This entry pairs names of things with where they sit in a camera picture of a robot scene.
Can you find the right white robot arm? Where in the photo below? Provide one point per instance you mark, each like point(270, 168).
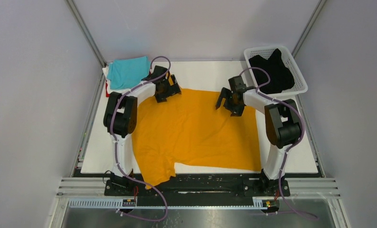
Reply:
point(283, 127)

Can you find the slotted cable duct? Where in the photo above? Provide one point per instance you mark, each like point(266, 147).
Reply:
point(102, 203)

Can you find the black t-shirt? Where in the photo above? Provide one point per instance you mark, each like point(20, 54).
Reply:
point(281, 77)

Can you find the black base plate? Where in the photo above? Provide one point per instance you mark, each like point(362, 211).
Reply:
point(191, 190)

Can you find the folded teal t-shirt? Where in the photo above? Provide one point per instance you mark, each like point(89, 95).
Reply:
point(134, 67)

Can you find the yellow t-shirt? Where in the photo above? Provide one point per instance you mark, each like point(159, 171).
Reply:
point(187, 129)

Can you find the folded red t-shirt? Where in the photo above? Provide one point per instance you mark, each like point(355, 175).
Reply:
point(130, 84)

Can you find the folded white t-shirt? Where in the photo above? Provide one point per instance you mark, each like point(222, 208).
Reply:
point(121, 75)

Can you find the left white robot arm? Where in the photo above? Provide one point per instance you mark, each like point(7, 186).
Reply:
point(120, 120)

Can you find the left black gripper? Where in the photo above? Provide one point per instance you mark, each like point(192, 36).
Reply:
point(172, 90)

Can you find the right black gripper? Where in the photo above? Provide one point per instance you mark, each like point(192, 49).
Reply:
point(237, 111)

